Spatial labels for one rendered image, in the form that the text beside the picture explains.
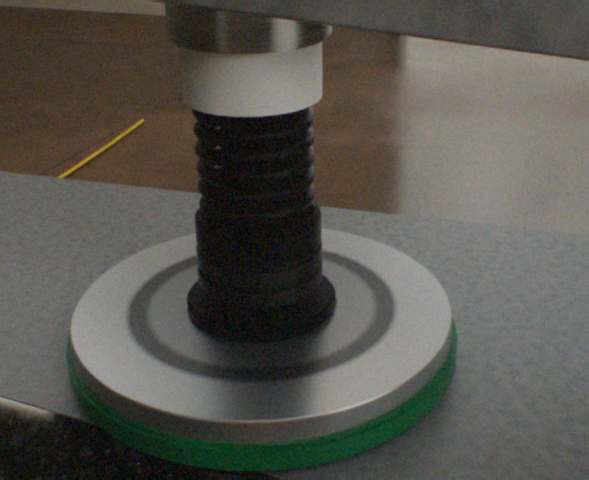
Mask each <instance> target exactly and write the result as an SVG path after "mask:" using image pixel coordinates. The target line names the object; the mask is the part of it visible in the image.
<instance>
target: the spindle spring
mask: <svg viewBox="0 0 589 480"><path fill-rule="evenodd" d="M192 113H193V115H194V116H195V117H196V118H197V120H198V121H197V122H196V124H195V125H194V132H195V135H196V136H197V138H198V139H199V140H198V141H197V143H196V148H195V151H196V154H197V155H198V156H199V158H200V160H199V162H198V164H197V170H198V173H199V175H200V176H201V178H200V180H199V187H198V190H199V192H200V193H201V196H202V197H201V200H200V202H199V203H200V207H201V212H202V214H203V215H204V216H206V217H208V218H209V219H211V220H214V221H216V222H219V223H222V224H227V225H232V226H260V225H268V224H273V223H278V222H281V221H283V220H286V219H289V218H291V217H293V216H296V215H298V214H299V213H300V212H302V211H303V210H308V209H316V207H315V204H314V202H313V201H314V199H315V185H314V183H313V181H314V179H315V174H316V171H315V169H314V166H313V164H314V160H315V150H314V147H313V146H312V144H313V141H314V139H315V131H314V129H313V127H312V125H313V124H314V116H315V112H314V110H313V108H312V107H311V106H310V107H308V108H305V109H302V110H299V111H295V112H291V113H285V114H280V115H273V116H263V117H228V116H218V115H212V114H206V113H202V112H199V111H197V110H194V109H192ZM286 120H288V123H286V124H283V125H278V126H273V127H269V128H263V129H255V130H222V129H216V128H215V127H218V126H227V127H244V126H257V125H271V124H276V123H281V122H283V121H286ZM285 141H288V143H286V144H284V145H282V146H279V147H275V148H272V149H266V150H260V151H250V152H233V151H224V150H221V148H219V149H215V148H214V147H217V146H218V147H224V148H255V147H264V146H270V145H275V144H279V143H282V142H285ZM287 161H289V163H287V164H285V165H282V166H277V167H272V168H268V169H261V170H251V171H233V170H224V169H223V167H235V168H245V167H259V166H272V165H277V164H281V163H283V162H287ZM214 166H218V167H214ZM288 180H289V182H288V183H285V184H283V185H281V186H278V187H274V188H270V189H264V190H256V191H233V190H227V189H224V187H230V188H258V187H265V186H271V185H275V184H280V183H282V182H285V181H288ZM214 185H216V186H214ZM290 199H291V201H289V202H287V203H285V204H282V205H279V206H276V207H267V208H260V209H231V208H225V207H218V206H217V205H221V206H226V207H263V206H269V205H275V204H279V203H282V202H285V201H288V200H290ZM215 204H216V205H215Z"/></svg>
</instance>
